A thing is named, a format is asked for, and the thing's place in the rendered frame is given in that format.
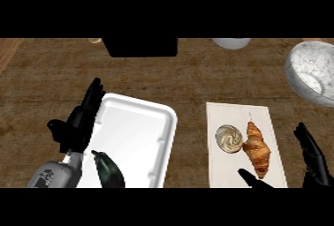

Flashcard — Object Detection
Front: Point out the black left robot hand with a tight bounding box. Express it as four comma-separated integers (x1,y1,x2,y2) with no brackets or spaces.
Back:
45,77,106,154

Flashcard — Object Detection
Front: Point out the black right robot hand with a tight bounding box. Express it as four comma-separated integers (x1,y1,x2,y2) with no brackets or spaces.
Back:
236,121,334,189

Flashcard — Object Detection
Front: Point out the golden brown croissant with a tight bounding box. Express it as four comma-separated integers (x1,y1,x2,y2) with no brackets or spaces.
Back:
240,121,273,180

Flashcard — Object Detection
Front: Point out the white placemat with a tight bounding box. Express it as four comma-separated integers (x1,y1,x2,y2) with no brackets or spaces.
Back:
205,102,289,189

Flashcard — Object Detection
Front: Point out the white marble bowl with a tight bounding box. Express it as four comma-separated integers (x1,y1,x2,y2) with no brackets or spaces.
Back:
283,41,334,108

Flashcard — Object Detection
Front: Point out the white rectangular tray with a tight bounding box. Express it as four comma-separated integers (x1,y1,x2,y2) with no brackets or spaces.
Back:
75,93,178,189

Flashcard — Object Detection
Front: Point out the dark green zucchini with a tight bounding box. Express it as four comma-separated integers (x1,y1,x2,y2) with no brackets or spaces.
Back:
90,149,126,189

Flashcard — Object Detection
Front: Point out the cream swirl pastry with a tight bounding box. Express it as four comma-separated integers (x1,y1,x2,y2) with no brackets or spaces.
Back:
215,124,243,154

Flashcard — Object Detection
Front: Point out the black box appliance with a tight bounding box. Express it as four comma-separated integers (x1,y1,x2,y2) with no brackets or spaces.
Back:
100,37,178,58

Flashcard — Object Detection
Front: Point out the white round container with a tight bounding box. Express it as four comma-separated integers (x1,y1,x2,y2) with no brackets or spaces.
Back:
211,37,251,50

